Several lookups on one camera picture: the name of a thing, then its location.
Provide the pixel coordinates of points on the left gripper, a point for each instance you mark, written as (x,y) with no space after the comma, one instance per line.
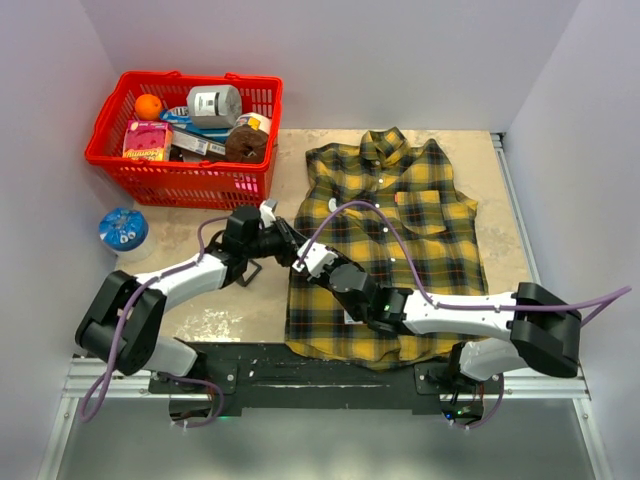
(290,239)

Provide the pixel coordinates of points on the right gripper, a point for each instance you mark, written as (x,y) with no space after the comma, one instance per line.
(321,279)

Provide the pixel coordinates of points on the yellow plaid shirt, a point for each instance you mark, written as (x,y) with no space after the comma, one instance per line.
(410,224)

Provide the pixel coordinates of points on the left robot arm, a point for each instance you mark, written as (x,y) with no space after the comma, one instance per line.
(122,324)

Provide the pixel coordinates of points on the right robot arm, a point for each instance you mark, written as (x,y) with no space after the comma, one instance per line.
(528,328)

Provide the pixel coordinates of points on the black brooch display stand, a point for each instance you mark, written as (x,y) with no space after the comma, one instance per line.
(247,276)

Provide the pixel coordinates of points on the brown chocolate donut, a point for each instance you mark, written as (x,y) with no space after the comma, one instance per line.
(246,145)

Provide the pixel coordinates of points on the white paper cup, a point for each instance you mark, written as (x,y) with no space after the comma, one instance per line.
(255,122)

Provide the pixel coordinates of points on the red plastic shopping basket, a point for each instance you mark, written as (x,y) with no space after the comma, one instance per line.
(185,179)

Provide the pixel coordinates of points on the blue white flat box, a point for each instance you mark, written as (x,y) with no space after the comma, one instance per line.
(186,135)

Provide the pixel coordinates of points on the grey cylindrical can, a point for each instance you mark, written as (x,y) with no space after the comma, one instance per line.
(214,106)

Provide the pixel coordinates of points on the blue lidded plastic tub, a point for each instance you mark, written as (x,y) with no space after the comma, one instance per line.
(126,233)

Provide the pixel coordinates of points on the pink snack box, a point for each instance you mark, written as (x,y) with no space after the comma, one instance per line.
(147,140)

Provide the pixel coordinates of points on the orange fruit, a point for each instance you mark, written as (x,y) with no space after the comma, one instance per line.
(148,107)

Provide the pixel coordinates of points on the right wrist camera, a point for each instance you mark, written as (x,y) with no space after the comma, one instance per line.
(313,253)

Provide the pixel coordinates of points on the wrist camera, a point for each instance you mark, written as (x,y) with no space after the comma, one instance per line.
(313,253)
(267,210)

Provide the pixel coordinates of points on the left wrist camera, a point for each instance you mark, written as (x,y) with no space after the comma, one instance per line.
(267,210)

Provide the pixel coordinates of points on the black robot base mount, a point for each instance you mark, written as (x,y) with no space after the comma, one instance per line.
(271,376)

